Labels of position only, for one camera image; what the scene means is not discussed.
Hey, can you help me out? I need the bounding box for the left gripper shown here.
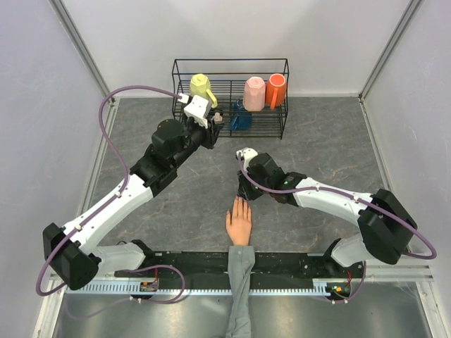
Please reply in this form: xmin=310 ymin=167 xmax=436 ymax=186
xmin=171 ymin=111 xmax=225 ymax=168

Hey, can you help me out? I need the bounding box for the glitter nail polish bottle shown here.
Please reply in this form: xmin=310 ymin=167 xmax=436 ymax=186
xmin=214 ymin=112 xmax=223 ymax=124

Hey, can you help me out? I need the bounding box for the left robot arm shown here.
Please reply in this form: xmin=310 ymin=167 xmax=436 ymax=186
xmin=43 ymin=113 xmax=223 ymax=290

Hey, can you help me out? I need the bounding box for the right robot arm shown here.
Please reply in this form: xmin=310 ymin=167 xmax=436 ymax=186
xmin=235 ymin=148 xmax=417 ymax=277

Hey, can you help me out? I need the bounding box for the grey sleeved forearm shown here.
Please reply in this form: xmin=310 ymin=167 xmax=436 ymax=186
xmin=225 ymin=246 xmax=255 ymax=337

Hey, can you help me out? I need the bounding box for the mannequin hand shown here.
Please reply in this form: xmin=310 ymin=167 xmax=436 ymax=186
xmin=225 ymin=196 xmax=252 ymax=246

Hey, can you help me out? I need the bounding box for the blue mug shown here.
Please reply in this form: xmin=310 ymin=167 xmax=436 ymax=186
xmin=230 ymin=99 xmax=252 ymax=131

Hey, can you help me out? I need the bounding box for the yellow faceted mug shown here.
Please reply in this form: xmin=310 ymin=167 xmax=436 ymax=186
xmin=190 ymin=73 xmax=218 ymax=108

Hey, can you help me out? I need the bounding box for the pink faceted mug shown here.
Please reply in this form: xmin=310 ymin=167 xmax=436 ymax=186
xmin=243 ymin=77 xmax=266 ymax=112

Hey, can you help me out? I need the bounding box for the orange mug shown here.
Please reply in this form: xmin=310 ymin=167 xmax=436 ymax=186
xmin=265 ymin=73 xmax=287 ymax=110

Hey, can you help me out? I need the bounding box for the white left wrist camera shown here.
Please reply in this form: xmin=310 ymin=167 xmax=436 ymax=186
xmin=177 ymin=93 xmax=211 ymax=129

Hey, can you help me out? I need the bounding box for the black wire rack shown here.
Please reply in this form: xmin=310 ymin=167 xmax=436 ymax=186
xmin=172 ymin=58 xmax=290 ymax=139

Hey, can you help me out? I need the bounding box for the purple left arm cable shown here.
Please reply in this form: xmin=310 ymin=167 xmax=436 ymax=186
xmin=35 ymin=84 xmax=183 ymax=296

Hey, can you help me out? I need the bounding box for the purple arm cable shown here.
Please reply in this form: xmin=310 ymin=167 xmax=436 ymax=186
xmin=235 ymin=153 xmax=438 ymax=261
xmin=35 ymin=84 xmax=183 ymax=296

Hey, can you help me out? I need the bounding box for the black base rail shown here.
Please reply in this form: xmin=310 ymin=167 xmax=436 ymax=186
xmin=115 ymin=246 xmax=364 ymax=290

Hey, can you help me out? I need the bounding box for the grey slotted cable duct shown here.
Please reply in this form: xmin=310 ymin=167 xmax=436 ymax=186
xmin=66 ymin=280 xmax=338 ymax=298

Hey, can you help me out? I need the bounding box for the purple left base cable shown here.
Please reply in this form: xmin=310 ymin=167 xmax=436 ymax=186
xmin=66 ymin=264 xmax=187 ymax=318

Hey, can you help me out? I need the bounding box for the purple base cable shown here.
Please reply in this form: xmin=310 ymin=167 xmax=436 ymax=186
xmin=66 ymin=264 xmax=187 ymax=318
xmin=313 ymin=262 xmax=367 ymax=306

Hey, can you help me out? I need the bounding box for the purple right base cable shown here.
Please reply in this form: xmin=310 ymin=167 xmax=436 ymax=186
xmin=313 ymin=262 xmax=367 ymax=306

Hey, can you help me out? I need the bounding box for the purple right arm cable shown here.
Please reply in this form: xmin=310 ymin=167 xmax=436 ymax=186
xmin=235 ymin=153 xmax=438 ymax=261

